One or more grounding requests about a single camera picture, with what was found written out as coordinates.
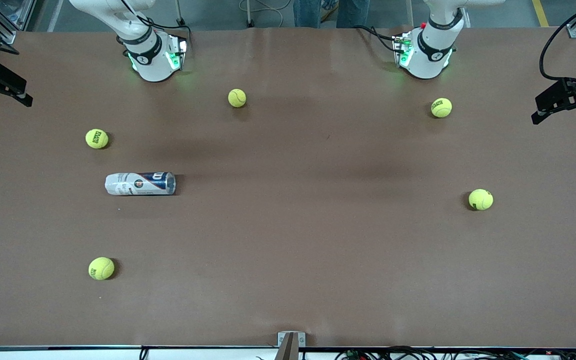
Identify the white floor cable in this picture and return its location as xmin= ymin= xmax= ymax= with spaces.
xmin=238 ymin=0 xmax=285 ymax=28

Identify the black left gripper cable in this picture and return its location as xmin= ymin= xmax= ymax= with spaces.
xmin=539 ymin=0 xmax=576 ymax=83

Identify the black cable bundle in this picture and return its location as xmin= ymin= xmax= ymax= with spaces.
xmin=335 ymin=345 xmax=576 ymax=360

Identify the white blue tennis ball can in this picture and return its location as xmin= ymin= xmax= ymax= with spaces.
xmin=104 ymin=171 xmax=176 ymax=197

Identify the person in blue jeans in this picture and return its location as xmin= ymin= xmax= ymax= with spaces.
xmin=293 ymin=0 xmax=371 ymax=29

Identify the black left arm base cable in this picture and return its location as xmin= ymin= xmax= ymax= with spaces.
xmin=352 ymin=24 xmax=402 ymax=54

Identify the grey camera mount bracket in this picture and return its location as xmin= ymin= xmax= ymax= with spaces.
xmin=274 ymin=331 xmax=307 ymax=360

